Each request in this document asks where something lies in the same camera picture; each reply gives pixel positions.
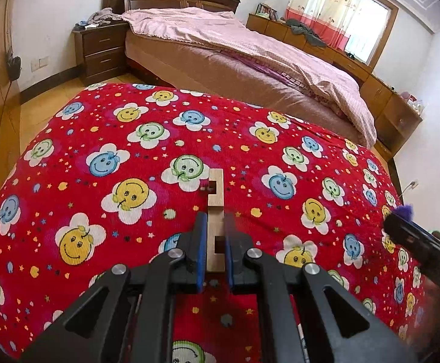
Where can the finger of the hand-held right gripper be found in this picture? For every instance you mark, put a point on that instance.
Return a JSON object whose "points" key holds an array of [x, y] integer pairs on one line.
{"points": [[424, 230], [424, 253]]}

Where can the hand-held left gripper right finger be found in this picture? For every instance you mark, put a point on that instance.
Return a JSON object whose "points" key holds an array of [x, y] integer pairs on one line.
{"points": [[229, 261]]}

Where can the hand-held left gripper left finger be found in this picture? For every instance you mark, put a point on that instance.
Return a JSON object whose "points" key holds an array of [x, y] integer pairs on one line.
{"points": [[201, 249]]}

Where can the purple wrapper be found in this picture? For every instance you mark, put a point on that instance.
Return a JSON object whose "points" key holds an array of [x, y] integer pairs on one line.
{"points": [[403, 211]]}

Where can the wooden block with square holes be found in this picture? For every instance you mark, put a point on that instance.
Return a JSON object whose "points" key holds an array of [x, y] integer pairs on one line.
{"points": [[216, 198]]}

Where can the long wooden desk cabinet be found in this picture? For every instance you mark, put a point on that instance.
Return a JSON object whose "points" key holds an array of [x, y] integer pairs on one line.
{"points": [[393, 121]]}

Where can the red smiley flower blanket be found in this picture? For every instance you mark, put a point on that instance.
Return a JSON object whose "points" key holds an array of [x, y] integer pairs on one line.
{"points": [[91, 215]]}

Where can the pink and white containers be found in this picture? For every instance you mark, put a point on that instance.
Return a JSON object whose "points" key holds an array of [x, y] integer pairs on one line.
{"points": [[412, 102]]}

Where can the small black object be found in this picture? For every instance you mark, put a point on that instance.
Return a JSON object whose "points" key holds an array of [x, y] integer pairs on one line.
{"points": [[351, 55]]}

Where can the pink duvet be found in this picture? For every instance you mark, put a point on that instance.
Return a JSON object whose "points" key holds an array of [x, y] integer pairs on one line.
{"points": [[261, 53]]}

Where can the wooden framed window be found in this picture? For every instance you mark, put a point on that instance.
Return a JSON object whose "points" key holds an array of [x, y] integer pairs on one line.
{"points": [[371, 26]]}

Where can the dark wooden nightstand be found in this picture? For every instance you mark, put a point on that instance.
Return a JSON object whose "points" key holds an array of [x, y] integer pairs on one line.
{"points": [[102, 53]]}

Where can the grey crumpled garment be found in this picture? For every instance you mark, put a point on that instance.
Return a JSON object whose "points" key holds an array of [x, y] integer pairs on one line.
{"points": [[306, 32]]}

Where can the row of books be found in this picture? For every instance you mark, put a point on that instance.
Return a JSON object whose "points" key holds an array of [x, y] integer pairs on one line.
{"points": [[267, 11]]}

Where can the floral curtain with red hem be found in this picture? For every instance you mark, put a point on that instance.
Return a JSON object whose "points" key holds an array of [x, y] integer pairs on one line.
{"points": [[325, 3]]}

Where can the pile of pale clothes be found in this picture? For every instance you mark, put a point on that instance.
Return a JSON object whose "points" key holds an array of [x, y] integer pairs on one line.
{"points": [[100, 17]]}

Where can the black power adapter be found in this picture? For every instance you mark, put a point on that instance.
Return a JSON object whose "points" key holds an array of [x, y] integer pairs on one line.
{"points": [[14, 67]]}

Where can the white wall outlet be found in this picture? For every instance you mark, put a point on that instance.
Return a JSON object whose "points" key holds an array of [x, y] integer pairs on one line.
{"points": [[39, 63]]}

